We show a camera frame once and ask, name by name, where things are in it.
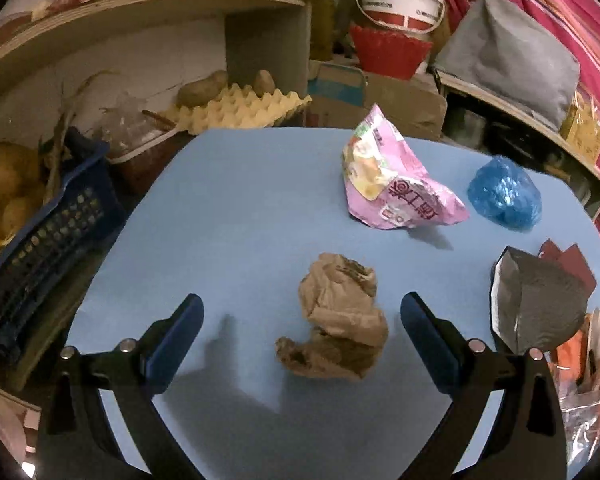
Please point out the wooden cabinet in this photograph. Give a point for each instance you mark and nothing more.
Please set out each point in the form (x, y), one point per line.
(530, 125)

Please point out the wooden shelf unit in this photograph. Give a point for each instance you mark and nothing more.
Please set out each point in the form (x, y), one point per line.
(130, 15)

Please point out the red plastic basket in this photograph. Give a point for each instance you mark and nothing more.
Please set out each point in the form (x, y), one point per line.
(390, 52)

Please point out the crumpled clear plastic wrap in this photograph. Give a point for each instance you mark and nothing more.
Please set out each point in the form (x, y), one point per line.
(130, 120)

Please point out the brown paper bag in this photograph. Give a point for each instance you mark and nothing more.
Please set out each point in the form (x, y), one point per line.
(340, 320)

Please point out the dark red packet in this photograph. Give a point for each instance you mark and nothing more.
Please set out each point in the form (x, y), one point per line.
(575, 260)

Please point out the clear plastic bag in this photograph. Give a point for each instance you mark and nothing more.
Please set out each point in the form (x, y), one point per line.
(585, 420)

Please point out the blue plastic cover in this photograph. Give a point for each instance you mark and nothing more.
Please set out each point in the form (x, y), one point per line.
(505, 192)

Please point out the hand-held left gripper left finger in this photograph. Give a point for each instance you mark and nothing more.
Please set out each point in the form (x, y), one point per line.
(177, 340)

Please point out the mesh bag of potatoes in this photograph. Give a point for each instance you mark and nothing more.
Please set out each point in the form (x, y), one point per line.
(5, 195)

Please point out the grey fabric bag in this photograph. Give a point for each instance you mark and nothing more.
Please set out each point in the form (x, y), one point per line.
(505, 55)

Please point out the light blue table cloth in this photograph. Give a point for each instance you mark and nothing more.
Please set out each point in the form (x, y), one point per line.
(260, 220)

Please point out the yellow egg tray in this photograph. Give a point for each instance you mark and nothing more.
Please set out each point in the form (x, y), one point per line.
(240, 110)

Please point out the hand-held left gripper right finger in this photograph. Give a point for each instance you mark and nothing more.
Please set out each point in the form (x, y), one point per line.
(430, 340)

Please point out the pink snack packet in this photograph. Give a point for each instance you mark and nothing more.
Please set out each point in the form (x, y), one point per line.
(380, 180)

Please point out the brown cardboard box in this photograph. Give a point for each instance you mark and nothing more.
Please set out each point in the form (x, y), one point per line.
(395, 100)

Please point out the large brown potato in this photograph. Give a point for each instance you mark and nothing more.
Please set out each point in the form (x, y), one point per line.
(202, 87)

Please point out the black silver foil bag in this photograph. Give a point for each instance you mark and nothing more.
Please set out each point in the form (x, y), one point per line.
(540, 305)

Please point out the small brown potato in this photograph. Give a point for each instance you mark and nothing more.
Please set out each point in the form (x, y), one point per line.
(264, 81)

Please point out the dark blue plastic basket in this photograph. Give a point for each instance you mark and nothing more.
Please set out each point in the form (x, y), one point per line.
(50, 250)

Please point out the striped red blanket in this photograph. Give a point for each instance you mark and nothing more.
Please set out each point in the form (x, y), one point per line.
(580, 10)

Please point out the orange snack packet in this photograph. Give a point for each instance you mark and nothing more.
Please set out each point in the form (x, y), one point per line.
(570, 355)

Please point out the yellow chopstick holder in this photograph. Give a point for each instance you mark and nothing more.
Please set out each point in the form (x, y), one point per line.
(582, 130)

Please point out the dried plant stalks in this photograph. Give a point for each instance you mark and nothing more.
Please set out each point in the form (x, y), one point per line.
(62, 125)

